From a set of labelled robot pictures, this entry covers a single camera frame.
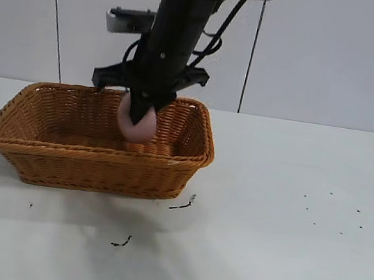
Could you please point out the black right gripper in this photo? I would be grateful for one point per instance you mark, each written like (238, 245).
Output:
(158, 72)

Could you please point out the pink peach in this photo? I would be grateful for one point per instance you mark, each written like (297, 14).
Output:
(143, 133)

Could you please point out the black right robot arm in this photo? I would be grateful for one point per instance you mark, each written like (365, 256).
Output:
(183, 9)

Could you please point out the brown woven wicker basket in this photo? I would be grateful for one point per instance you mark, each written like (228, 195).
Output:
(81, 166)

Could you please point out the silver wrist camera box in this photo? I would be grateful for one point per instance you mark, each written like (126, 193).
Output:
(127, 23)

